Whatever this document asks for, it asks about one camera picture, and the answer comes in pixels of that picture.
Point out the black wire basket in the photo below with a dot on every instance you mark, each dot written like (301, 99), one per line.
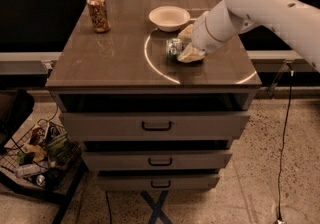
(31, 149)

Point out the green snack bag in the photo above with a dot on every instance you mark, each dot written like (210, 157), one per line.
(56, 146)

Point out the clear plastic bottle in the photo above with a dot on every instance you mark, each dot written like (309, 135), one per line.
(30, 170)

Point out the grey drawer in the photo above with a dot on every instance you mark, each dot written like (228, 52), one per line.
(156, 160)
(155, 126)
(163, 182)

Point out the green soda can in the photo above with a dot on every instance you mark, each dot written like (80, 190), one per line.
(175, 49)

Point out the middle grey drawer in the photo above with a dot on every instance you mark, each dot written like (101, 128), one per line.
(156, 160)

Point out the orange brown soda can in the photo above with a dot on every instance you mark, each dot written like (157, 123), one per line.
(98, 14)

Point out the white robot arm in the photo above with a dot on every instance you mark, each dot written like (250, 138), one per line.
(294, 22)

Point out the white paper bowl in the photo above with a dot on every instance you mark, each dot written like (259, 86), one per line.
(169, 18)

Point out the bottom grey drawer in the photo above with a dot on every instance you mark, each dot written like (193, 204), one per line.
(163, 182)

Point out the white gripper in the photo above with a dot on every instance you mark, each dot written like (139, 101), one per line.
(200, 36)

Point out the top grey drawer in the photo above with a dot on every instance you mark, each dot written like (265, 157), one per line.
(155, 126)

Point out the grey drawer cabinet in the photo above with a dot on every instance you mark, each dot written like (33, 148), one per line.
(126, 70)

